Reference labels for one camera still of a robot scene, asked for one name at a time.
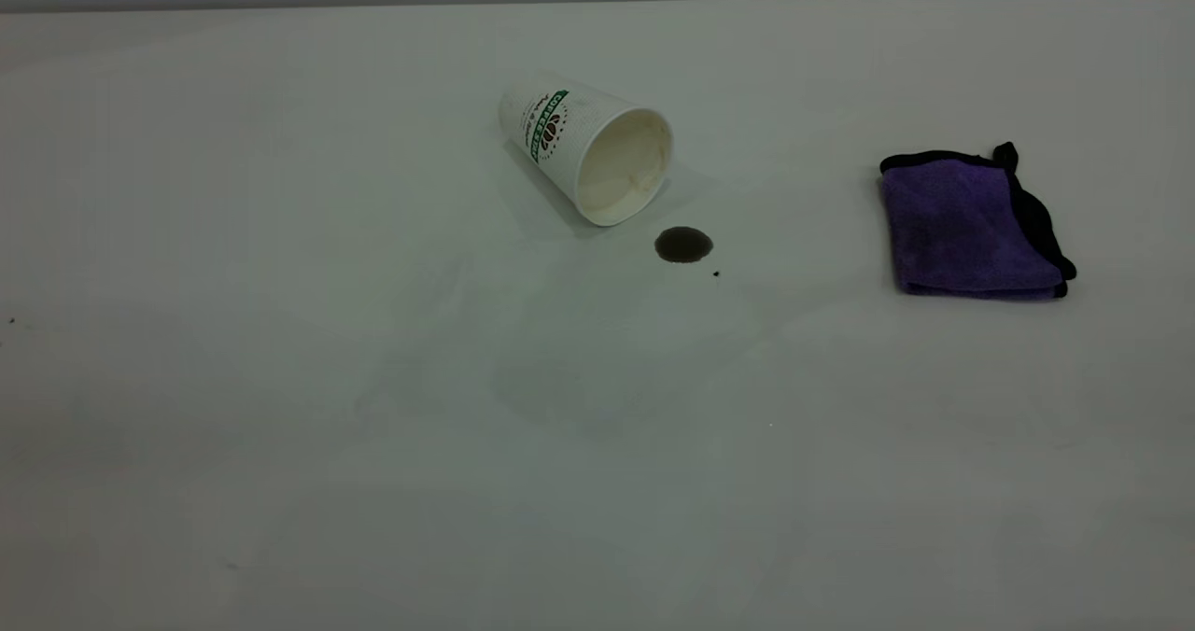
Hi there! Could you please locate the white paper coffee cup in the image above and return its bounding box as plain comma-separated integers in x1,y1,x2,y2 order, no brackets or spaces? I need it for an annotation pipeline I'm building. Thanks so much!
498,72,674,228

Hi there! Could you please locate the brown coffee spill puddle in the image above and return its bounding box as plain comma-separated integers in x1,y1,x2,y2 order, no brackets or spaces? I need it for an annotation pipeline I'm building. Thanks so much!
654,227,714,264

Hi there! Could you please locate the purple cloth with black trim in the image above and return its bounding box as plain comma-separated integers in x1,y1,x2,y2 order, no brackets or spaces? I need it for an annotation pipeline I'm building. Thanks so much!
879,142,1078,301

